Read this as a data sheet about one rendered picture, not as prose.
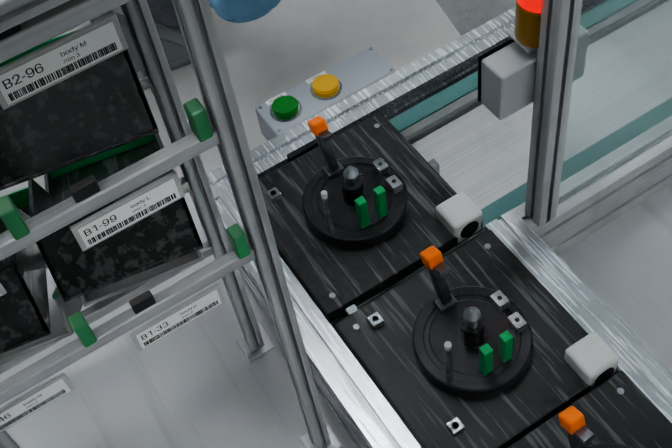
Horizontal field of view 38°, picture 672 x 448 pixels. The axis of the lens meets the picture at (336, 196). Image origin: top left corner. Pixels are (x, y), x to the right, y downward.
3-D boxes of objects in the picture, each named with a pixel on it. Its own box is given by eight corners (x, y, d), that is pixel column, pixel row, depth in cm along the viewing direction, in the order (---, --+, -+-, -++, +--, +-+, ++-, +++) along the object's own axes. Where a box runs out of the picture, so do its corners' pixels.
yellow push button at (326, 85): (308, 90, 147) (306, 81, 145) (331, 78, 148) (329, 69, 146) (322, 106, 145) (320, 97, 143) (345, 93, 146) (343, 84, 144)
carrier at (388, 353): (335, 331, 122) (323, 278, 112) (490, 237, 128) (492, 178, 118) (450, 488, 109) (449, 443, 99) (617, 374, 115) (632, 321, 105)
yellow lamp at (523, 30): (504, 30, 107) (506, -5, 103) (541, 10, 108) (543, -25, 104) (534, 55, 104) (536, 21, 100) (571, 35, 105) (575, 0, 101)
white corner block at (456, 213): (434, 223, 130) (434, 205, 127) (462, 207, 131) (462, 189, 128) (455, 247, 128) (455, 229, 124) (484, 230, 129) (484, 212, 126)
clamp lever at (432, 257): (434, 300, 118) (418, 252, 114) (447, 292, 118) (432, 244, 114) (450, 314, 115) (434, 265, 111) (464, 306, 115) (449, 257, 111)
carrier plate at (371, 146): (238, 199, 136) (235, 190, 135) (381, 120, 142) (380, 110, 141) (329, 323, 123) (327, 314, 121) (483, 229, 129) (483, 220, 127)
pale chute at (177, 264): (96, 266, 127) (83, 234, 127) (192, 229, 129) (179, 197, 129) (83, 307, 100) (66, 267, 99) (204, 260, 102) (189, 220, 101)
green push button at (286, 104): (268, 111, 145) (266, 102, 144) (291, 99, 146) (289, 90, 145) (281, 128, 143) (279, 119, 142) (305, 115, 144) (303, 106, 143)
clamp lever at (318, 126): (323, 168, 132) (305, 121, 128) (335, 161, 133) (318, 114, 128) (335, 177, 129) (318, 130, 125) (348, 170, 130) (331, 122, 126)
